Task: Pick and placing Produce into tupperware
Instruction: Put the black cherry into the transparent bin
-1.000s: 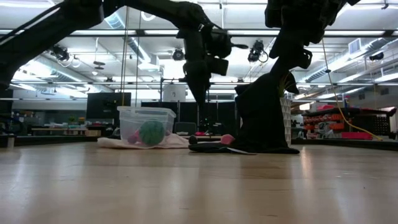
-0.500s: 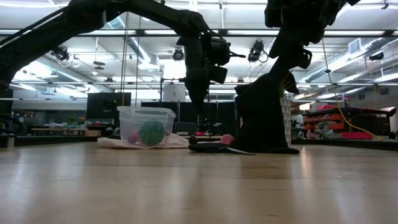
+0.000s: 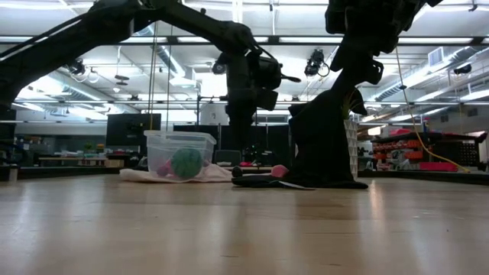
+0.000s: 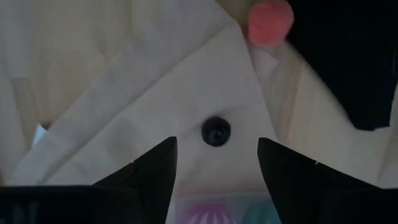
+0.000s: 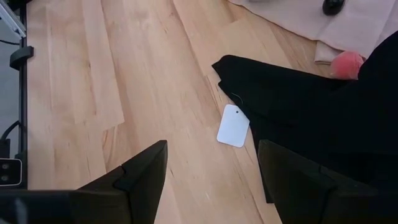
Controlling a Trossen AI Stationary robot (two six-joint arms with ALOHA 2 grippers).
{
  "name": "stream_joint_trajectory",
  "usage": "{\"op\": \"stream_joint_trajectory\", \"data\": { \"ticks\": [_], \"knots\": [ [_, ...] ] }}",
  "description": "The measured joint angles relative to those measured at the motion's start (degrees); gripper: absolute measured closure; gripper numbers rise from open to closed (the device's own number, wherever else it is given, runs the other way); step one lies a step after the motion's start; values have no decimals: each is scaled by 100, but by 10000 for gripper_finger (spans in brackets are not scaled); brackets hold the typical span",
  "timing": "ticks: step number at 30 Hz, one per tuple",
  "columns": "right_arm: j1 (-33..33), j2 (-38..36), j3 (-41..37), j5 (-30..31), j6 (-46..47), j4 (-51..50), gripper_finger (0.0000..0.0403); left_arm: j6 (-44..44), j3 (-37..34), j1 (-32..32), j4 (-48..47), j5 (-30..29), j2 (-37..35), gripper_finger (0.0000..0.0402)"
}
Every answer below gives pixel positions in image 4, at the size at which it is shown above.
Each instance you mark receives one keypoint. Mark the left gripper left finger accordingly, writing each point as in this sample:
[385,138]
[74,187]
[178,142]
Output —
[149,186]

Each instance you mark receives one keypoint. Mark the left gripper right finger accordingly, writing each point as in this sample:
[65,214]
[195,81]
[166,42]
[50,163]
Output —
[295,186]

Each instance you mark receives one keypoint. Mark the pink toy fruit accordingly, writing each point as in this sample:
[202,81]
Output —
[270,23]

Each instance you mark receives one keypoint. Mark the dark round toy berry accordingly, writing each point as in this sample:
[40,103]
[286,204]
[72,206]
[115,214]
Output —
[216,131]

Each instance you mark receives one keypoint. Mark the white cloth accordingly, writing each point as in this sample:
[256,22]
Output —
[186,77]

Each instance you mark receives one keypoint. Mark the black cloth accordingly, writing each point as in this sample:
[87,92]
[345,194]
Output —
[342,62]

